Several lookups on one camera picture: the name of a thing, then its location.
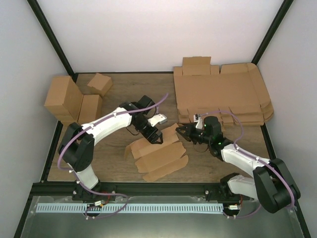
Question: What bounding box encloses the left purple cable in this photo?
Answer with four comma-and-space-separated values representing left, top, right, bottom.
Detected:
57, 93, 170, 220

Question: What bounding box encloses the black aluminium frame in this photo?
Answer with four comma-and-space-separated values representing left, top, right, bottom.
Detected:
13, 0, 312, 238

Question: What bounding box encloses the purple cable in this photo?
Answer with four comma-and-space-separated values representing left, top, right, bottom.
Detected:
198, 110, 298, 220
57, 93, 170, 220

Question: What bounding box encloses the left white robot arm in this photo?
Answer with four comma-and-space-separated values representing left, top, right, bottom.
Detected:
57, 94, 168, 200

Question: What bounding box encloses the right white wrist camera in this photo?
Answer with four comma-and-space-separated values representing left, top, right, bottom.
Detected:
193, 114, 203, 129

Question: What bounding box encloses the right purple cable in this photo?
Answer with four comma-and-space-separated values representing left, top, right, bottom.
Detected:
198, 110, 298, 220

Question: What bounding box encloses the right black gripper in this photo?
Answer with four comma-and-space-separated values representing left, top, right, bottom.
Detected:
176, 123, 211, 145

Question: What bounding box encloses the stack of flat cardboard blanks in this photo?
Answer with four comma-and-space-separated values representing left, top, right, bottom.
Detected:
173, 57, 274, 126

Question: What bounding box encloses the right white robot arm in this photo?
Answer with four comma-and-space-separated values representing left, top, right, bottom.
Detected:
176, 115, 301, 213

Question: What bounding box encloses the clear plastic sheet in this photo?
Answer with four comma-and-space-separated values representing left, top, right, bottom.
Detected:
21, 196, 304, 238

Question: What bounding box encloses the small tilted cardboard box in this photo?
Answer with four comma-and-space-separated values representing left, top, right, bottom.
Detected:
87, 73, 113, 97

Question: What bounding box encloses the tall folded cardboard box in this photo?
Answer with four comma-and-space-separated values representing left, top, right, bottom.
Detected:
44, 76, 83, 124

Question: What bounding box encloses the light blue slotted cable duct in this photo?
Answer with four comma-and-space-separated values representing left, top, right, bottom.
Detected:
35, 203, 223, 214

